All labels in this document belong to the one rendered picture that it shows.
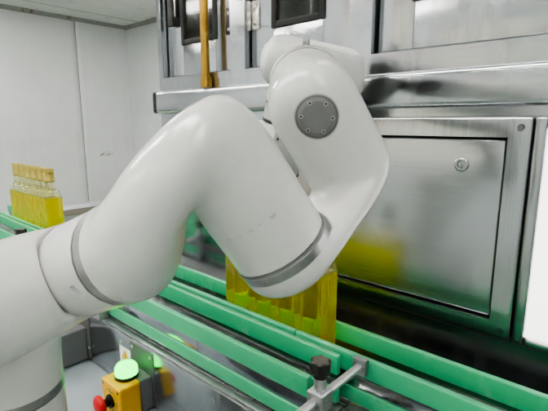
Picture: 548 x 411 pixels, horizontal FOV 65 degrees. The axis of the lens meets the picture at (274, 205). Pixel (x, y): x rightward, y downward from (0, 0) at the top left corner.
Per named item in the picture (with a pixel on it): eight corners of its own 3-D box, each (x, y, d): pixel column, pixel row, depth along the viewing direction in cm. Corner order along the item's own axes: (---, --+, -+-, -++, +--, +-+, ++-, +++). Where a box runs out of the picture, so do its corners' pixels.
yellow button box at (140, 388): (154, 408, 86) (152, 375, 85) (119, 428, 81) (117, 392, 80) (134, 395, 91) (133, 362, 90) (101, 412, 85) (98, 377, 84)
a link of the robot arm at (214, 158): (144, 348, 35) (293, 319, 28) (19, 220, 30) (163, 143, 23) (210, 241, 46) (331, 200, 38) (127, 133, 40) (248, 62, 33)
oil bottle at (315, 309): (336, 369, 77) (339, 254, 73) (317, 382, 73) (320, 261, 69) (311, 357, 81) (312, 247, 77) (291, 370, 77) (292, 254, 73)
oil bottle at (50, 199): (68, 249, 149) (59, 168, 144) (50, 254, 145) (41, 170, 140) (60, 247, 153) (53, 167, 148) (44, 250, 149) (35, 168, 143)
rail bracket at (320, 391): (369, 410, 65) (372, 333, 63) (299, 477, 53) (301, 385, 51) (351, 402, 67) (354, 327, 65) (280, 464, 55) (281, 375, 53)
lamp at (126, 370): (143, 375, 85) (142, 361, 84) (121, 386, 82) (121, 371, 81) (130, 367, 88) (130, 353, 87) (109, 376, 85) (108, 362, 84)
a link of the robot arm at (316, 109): (196, 110, 49) (264, 211, 55) (146, 184, 30) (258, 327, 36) (323, 31, 46) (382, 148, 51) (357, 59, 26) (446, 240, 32)
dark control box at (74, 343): (89, 360, 104) (86, 327, 103) (55, 373, 99) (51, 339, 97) (73, 348, 110) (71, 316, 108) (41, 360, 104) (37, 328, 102)
